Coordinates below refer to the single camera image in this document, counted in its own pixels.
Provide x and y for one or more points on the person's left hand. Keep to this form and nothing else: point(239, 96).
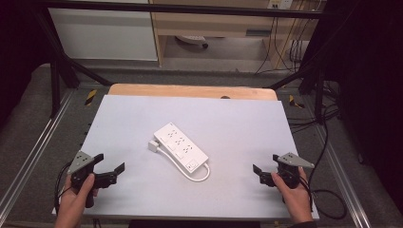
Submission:
point(71, 202)

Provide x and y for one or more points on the white plug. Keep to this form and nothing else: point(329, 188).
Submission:
point(153, 145)

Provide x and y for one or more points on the wooden table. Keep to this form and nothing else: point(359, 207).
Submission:
point(190, 91)

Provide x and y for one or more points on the white device under desk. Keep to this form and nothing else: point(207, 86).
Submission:
point(191, 39)

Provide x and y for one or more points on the white wall socket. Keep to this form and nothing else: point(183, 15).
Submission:
point(280, 3)

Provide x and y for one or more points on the black metal stand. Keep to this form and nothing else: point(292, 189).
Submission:
point(313, 79)
point(60, 69)

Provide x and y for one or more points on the black horizontal frame bar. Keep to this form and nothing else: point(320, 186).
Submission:
point(190, 9)

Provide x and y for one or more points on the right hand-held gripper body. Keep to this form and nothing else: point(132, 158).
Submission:
point(291, 161)

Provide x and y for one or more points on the white table mat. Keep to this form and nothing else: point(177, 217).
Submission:
point(221, 126)

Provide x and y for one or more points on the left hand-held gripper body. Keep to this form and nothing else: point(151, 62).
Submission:
point(80, 163)

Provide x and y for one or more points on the white cabinet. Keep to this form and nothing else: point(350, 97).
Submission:
point(104, 34)

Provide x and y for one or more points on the black curtain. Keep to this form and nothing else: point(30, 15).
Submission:
point(19, 47)
point(370, 79)

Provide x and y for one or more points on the person's right hand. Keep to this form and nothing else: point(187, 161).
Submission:
point(296, 199)

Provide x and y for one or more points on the person's dark clothing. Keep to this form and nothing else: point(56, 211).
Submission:
point(193, 224)

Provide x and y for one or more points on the wooden desk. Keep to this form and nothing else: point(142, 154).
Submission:
point(215, 23)

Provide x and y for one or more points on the aluminium floor rail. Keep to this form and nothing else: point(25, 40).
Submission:
point(343, 180)
point(34, 148)

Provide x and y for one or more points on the white power strip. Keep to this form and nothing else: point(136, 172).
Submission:
point(180, 145)

